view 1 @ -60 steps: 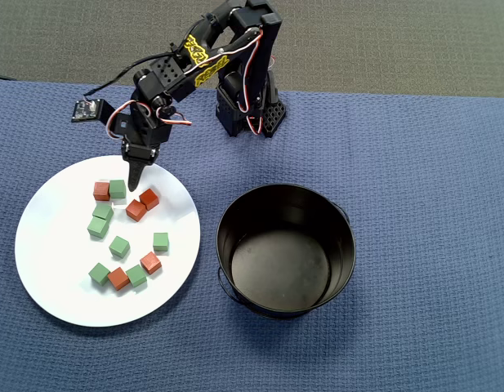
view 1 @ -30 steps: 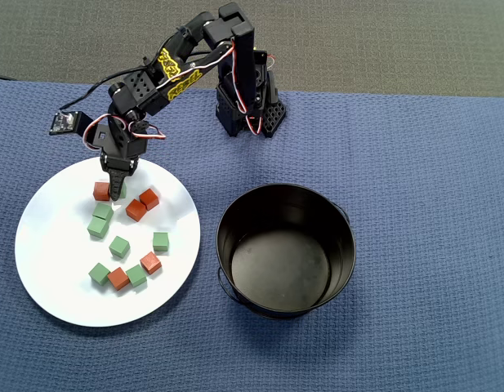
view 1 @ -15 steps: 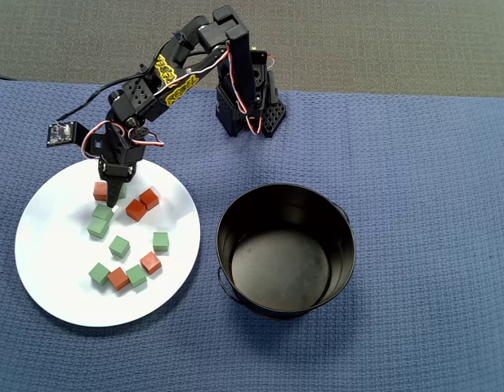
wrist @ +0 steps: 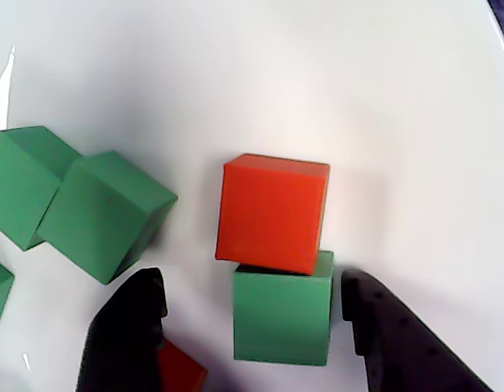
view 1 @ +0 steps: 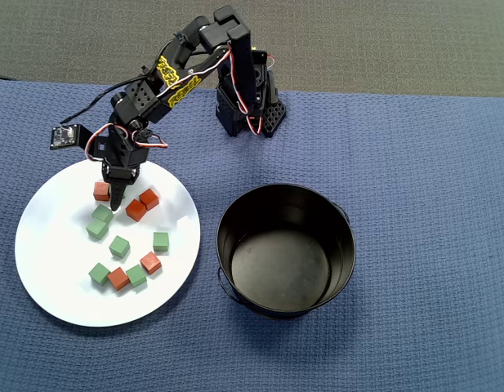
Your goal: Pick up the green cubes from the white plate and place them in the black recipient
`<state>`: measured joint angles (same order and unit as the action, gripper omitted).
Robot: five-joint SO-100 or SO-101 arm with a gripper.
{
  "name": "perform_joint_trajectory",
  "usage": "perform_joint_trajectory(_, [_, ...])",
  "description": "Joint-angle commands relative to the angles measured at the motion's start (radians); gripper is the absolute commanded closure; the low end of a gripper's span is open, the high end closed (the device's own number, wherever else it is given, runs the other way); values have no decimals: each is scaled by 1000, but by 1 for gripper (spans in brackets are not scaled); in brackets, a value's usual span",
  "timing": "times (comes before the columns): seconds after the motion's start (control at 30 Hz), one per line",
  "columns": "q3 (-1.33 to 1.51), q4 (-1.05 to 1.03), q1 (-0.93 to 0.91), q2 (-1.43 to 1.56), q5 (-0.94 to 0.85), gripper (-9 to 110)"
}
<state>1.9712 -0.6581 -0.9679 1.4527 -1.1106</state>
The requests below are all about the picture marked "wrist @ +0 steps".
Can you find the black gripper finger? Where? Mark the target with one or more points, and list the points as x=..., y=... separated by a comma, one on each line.
x=390, y=347
x=125, y=335

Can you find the red wooden cube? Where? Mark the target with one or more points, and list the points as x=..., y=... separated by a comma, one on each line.
x=180, y=371
x=272, y=212

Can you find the white round plate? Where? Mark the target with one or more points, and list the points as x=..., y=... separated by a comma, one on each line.
x=317, y=81

